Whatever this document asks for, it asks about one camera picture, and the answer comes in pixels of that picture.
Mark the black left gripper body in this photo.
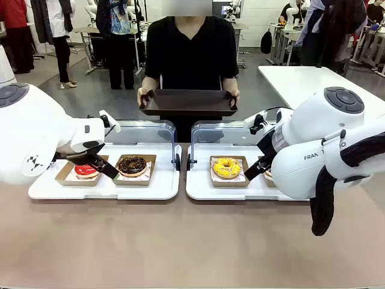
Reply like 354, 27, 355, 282
52, 144, 105, 165

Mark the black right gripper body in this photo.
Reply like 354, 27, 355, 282
257, 128, 279, 157

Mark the cardboard tray of yellow donut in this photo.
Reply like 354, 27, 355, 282
209, 155, 251, 188

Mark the yellow sprinkled donut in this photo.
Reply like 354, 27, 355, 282
212, 157, 242, 179

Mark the dark brown serving tray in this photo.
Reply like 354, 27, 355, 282
138, 89, 238, 117

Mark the person's left forearm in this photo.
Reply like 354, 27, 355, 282
220, 76, 238, 92

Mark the person's right forearm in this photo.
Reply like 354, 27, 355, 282
141, 76, 164, 91

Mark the red glazed donut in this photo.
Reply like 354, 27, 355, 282
74, 164, 100, 179

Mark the cardboard tray of red donut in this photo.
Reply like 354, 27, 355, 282
54, 155, 109, 187

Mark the chocolate sprinkled donut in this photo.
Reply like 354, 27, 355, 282
117, 155, 147, 178

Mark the cardboard tray of chocolate donut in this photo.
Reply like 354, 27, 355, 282
110, 154, 157, 187

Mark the person in black shirt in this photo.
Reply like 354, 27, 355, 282
144, 14, 240, 143

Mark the seated person in black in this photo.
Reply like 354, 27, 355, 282
278, 0, 303, 26

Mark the person's left hand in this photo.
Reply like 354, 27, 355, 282
225, 87, 241, 107

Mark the person's right hand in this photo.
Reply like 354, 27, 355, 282
137, 86, 156, 107

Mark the white printed paper liner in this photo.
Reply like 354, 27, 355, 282
115, 160, 152, 183
64, 171, 102, 184
211, 158, 244, 183

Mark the clear display case lid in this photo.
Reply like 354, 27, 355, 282
103, 119, 177, 168
191, 120, 279, 169

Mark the white display case base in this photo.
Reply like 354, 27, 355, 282
28, 141, 183, 201
185, 143, 311, 202

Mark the white rectangular table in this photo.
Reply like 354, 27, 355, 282
257, 65, 385, 113

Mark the black backpack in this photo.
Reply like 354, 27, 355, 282
260, 28, 273, 55

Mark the white air purifier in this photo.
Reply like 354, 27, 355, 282
0, 45, 18, 87

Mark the grey background work table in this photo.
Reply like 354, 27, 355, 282
268, 22, 302, 66

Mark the bystander in white shirt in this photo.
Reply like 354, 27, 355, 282
46, 0, 78, 90

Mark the bystander in dark coat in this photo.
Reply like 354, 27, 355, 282
300, 0, 369, 76

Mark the grey hanging coat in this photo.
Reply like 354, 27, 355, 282
29, 0, 55, 45

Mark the bystander in blue patterned shirt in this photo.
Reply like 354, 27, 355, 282
96, 0, 137, 90

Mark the small background monitor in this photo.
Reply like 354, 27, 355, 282
221, 4, 241, 16

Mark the bystander in red top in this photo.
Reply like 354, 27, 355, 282
0, 0, 35, 75

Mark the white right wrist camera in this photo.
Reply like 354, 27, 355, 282
243, 110, 269, 135

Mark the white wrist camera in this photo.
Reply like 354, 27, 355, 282
243, 110, 269, 135
98, 110, 122, 134

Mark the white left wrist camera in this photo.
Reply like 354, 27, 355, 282
98, 110, 122, 134

